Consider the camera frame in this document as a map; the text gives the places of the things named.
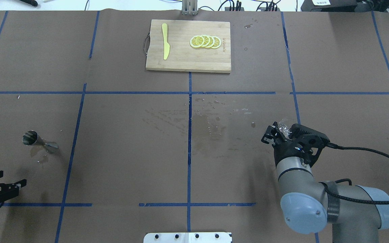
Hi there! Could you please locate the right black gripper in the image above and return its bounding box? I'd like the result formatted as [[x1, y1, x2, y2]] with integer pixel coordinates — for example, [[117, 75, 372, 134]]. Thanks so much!
[[261, 122, 313, 167]]

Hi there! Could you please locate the clear shot glass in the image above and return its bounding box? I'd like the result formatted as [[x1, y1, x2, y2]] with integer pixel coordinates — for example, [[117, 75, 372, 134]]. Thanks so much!
[[278, 118, 294, 138]]

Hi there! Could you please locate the steel double jigger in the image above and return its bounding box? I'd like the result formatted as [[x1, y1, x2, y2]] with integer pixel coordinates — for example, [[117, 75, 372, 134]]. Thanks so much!
[[22, 130, 59, 153]]

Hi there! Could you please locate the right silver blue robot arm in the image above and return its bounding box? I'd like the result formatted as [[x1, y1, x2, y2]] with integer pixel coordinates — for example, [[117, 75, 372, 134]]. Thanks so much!
[[261, 122, 389, 243]]

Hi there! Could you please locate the lemon slice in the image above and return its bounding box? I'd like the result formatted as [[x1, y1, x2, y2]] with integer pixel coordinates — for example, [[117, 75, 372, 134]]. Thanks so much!
[[189, 35, 205, 48], [201, 34, 211, 48], [211, 36, 222, 49], [206, 36, 215, 48]]

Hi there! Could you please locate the bamboo cutting board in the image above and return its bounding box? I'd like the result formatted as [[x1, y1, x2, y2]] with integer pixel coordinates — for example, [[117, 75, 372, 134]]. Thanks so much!
[[146, 19, 232, 74]]

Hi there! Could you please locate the black small computer box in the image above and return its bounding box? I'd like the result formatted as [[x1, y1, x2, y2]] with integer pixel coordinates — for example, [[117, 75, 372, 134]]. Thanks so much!
[[301, 0, 358, 12]]

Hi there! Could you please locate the yellow plastic knife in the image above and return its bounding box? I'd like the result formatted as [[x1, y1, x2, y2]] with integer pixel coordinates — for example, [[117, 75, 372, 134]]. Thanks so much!
[[161, 23, 171, 60]]

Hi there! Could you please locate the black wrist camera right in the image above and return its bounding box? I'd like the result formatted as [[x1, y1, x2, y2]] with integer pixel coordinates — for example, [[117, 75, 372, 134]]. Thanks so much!
[[290, 124, 330, 161]]

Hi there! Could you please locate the aluminium frame post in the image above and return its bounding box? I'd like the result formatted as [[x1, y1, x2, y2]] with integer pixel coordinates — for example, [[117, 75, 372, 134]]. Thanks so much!
[[181, 0, 199, 16]]

